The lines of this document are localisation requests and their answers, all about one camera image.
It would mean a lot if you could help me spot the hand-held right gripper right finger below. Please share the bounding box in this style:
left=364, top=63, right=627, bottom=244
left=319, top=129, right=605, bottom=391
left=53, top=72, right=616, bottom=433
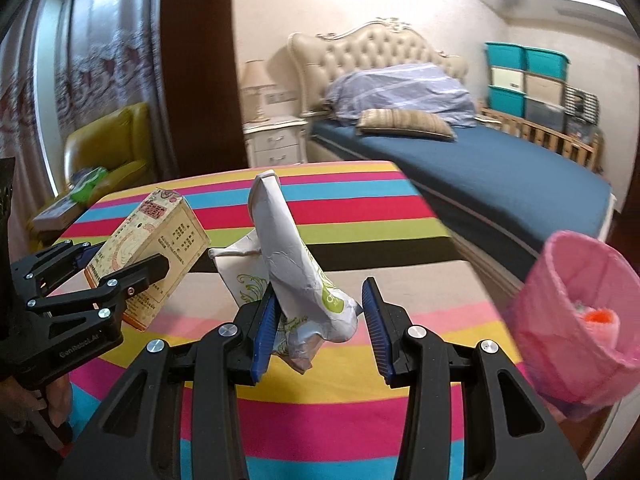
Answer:
left=361, top=276, right=586, bottom=480

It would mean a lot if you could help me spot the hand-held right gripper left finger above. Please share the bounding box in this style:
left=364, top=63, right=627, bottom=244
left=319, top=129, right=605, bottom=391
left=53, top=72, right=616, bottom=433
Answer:
left=57, top=287, right=281, bottom=480

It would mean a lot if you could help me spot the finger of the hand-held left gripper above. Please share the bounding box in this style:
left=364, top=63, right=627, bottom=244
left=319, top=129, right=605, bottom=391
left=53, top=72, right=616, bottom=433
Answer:
left=10, top=240, right=107, bottom=292
left=27, top=254, right=172, bottom=323

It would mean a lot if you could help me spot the yellow carton box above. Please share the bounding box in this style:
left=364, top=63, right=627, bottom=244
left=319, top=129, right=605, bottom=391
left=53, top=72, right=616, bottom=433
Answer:
left=82, top=187, right=211, bottom=332

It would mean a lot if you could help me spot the white printed paper bag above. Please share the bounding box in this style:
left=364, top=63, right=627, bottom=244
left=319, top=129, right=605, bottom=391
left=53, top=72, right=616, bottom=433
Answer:
left=207, top=170, right=362, bottom=375

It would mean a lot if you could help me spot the pink wastebasket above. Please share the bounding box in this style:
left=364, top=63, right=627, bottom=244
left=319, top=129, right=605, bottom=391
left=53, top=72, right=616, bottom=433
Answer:
left=502, top=230, right=640, bottom=423

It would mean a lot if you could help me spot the person's left hand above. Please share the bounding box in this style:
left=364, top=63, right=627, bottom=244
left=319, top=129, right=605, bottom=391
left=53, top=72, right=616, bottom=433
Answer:
left=0, top=372, right=73, bottom=431

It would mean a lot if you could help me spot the green snack packet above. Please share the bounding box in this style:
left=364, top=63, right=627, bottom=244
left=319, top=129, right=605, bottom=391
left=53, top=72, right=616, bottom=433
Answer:
left=70, top=167, right=108, bottom=206

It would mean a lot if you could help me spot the striped colourful tablecloth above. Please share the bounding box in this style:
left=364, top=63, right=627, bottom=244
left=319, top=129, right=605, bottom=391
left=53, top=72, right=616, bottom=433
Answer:
left=57, top=160, right=526, bottom=480

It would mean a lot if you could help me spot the yellow leather armchair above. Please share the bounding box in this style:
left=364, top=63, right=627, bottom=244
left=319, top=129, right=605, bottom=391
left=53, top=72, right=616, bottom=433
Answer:
left=62, top=102, right=156, bottom=201

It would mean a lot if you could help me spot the pink lace curtain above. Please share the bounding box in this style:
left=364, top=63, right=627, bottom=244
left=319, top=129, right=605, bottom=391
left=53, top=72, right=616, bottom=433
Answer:
left=0, top=10, right=56, bottom=196
left=60, top=0, right=168, bottom=161

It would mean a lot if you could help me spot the white nightstand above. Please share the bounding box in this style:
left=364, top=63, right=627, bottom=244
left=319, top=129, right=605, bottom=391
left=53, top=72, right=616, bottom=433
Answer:
left=243, top=116, right=308, bottom=167

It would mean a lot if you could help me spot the bed with blue sheet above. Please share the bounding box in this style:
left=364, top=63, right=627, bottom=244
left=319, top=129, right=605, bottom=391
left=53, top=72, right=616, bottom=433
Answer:
left=306, top=117, right=615, bottom=301

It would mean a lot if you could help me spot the striped beige pillow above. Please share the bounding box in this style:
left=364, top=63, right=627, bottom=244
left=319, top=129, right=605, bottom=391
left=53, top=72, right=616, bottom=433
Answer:
left=356, top=108, right=457, bottom=141

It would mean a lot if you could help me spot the brown wooden wardrobe panel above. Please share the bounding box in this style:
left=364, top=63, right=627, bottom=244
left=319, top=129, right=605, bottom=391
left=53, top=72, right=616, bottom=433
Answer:
left=160, top=0, right=248, bottom=181

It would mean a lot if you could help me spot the beige table lamp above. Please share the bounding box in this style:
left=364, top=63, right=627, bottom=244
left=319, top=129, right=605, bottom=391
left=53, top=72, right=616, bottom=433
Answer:
left=239, top=59, right=277, bottom=122

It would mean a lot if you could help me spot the blue grey duvet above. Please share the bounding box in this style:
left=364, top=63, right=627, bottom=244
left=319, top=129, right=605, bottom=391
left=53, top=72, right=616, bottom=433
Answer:
left=324, top=62, right=476, bottom=128

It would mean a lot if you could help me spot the stack of storage boxes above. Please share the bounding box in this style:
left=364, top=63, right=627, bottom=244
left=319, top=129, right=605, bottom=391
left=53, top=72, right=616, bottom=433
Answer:
left=484, top=41, right=571, bottom=133

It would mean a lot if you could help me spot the beige tufted headboard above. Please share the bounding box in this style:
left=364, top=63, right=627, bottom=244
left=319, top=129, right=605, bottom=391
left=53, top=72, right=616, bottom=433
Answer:
left=287, top=17, right=468, bottom=116

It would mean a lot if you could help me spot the black white patterned basket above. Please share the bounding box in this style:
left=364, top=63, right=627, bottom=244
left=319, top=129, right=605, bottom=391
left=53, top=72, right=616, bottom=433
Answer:
left=564, top=85, right=600, bottom=128

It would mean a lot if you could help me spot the wooden crib rail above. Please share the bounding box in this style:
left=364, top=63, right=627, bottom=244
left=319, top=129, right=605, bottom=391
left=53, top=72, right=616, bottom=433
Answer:
left=477, top=105, right=603, bottom=171

